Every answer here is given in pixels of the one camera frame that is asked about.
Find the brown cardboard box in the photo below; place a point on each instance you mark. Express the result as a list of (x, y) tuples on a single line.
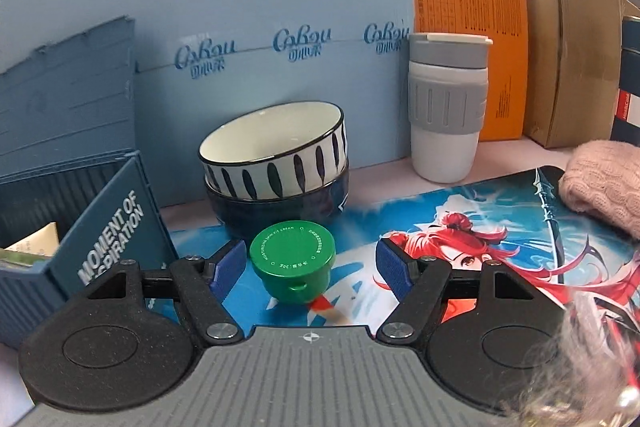
[(575, 57)]

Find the beige paper packet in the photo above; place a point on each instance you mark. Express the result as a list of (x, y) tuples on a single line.
[(40, 239)]

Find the printed mouse mat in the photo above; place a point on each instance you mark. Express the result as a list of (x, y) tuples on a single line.
[(500, 217)]

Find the dark blue red box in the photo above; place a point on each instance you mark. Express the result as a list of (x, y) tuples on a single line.
[(630, 82)]

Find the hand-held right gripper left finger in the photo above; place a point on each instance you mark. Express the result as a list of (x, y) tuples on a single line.
[(227, 272)]

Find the green plastic jar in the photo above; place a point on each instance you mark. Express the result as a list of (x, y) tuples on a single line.
[(295, 262)]

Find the white striped ceramic bowl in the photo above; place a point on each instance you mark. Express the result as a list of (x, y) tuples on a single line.
[(280, 167)]

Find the green small box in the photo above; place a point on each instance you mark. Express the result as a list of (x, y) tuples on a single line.
[(22, 259)]

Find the grey fur pompom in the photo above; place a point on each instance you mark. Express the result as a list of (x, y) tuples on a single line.
[(575, 372)]

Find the pink knitted cloth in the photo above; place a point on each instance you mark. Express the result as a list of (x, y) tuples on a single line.
[(605, 182)]

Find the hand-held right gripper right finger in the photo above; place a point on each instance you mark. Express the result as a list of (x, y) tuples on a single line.
[(392, 272)]

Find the dark blue ceramic bowl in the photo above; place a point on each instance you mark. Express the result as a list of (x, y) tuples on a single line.
[(280, 214)]

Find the blue plastic storage crate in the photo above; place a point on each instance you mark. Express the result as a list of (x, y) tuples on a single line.
[(115, 227)]

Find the white grey travel mug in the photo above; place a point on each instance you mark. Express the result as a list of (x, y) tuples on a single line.
[(445, 107)]

